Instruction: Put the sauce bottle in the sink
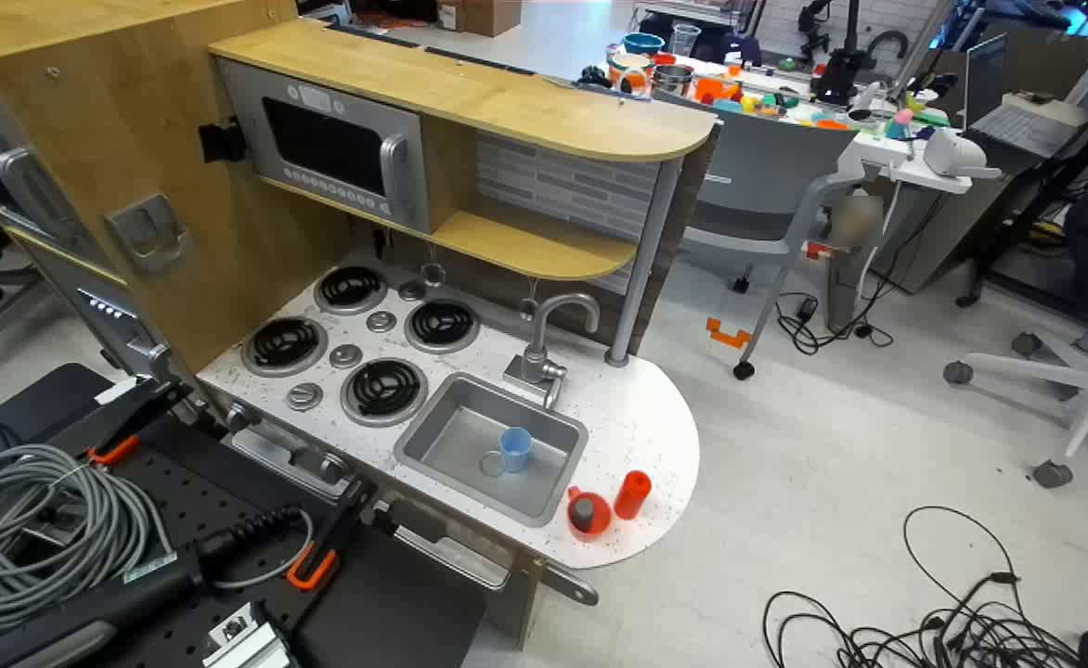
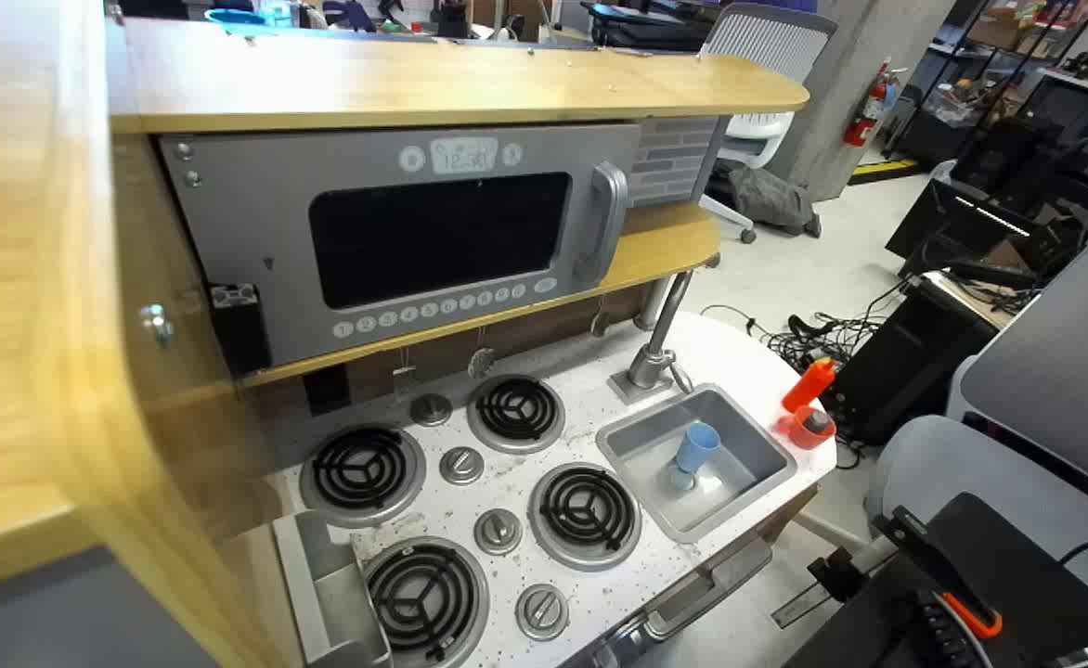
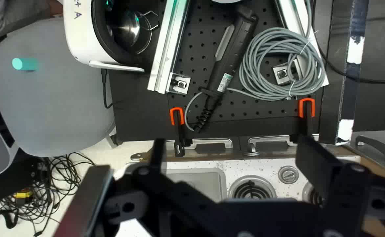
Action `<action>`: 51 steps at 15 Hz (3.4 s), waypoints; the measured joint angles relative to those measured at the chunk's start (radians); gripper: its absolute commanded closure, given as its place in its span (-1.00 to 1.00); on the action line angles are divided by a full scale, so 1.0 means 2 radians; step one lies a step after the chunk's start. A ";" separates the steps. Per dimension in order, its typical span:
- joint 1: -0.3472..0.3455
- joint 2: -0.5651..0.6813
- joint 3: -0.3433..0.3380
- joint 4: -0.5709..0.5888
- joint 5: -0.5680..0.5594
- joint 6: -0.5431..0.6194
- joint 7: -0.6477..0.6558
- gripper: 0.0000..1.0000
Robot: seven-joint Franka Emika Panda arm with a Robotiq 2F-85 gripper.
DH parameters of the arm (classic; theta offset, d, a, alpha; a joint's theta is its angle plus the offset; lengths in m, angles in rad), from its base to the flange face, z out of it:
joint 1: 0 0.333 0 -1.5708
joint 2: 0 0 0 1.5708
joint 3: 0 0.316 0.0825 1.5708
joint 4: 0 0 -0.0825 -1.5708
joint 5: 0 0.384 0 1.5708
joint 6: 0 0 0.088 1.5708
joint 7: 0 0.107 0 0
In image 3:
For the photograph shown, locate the black coil stove burner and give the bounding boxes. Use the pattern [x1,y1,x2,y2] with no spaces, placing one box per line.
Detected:
[302,180,319,206]
[229,175,279,202]

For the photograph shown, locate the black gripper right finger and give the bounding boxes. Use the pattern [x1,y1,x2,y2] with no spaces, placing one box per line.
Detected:
[295,134,385,237]

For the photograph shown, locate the grey stove knob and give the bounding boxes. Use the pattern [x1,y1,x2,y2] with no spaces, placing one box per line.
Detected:
[278,164,300,185]

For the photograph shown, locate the wooden toy kitchen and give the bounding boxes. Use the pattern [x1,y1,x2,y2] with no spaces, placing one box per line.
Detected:
[131,135,385,208]

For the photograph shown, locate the steel dome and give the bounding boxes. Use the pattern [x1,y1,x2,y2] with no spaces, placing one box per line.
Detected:
[112,9,156,55]

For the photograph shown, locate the grey metal sink basin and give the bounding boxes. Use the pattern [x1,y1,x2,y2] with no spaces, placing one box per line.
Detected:
[165,168,227,204]

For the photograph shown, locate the grey rounded chair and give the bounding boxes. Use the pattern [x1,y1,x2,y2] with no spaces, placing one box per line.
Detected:
[0,17,118,183]

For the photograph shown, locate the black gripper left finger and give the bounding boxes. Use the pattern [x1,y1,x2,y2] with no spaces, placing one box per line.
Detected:
[53,136,229,237]

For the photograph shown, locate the coiled grey cable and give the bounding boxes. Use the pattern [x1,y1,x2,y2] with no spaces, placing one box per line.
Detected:
[227,26,329,102]

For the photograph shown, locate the small yellow item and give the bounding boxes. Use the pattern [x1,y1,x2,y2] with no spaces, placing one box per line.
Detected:
[12,188,35,200]

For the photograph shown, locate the black pegboard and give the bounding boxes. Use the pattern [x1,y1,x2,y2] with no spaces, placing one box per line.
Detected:
[110,0,327,143]

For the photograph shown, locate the orange black clamp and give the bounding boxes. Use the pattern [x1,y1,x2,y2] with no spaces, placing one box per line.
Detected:
[169,105,190,158]
[298,96,317,142]

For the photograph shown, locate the black handheld tool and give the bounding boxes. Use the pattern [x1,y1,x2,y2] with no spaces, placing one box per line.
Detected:
[183,3,261,134]

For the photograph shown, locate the white round housing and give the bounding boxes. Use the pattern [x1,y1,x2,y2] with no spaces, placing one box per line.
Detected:
[62,0,165,73]

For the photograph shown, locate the black upright post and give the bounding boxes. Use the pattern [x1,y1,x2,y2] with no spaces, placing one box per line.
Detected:
[342,0,371,132]

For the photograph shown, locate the grey metal bar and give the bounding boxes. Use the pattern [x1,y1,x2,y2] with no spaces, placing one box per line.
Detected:
[351,132,385,173]

